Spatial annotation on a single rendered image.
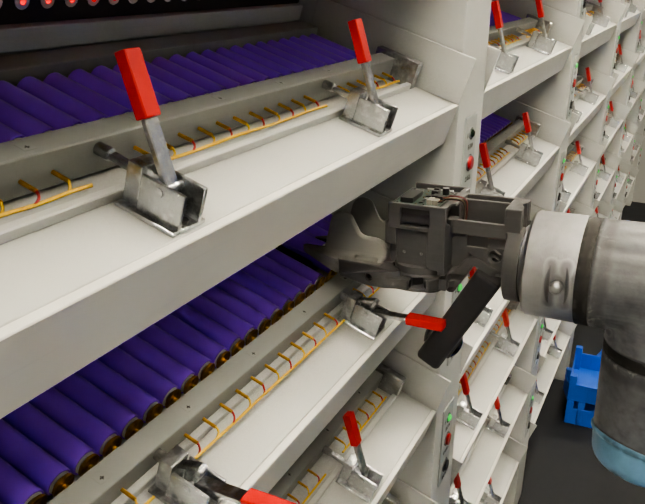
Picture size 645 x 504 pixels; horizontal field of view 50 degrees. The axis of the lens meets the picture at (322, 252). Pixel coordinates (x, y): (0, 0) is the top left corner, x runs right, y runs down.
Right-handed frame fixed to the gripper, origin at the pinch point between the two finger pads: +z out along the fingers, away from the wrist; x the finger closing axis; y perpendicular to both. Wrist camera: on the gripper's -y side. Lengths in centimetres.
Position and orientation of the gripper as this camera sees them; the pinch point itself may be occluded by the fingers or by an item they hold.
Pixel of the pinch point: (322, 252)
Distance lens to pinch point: 69.8
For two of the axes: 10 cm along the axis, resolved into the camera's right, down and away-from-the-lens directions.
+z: -8.8, -1.4, 4.5
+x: -4.7, 3.3, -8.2
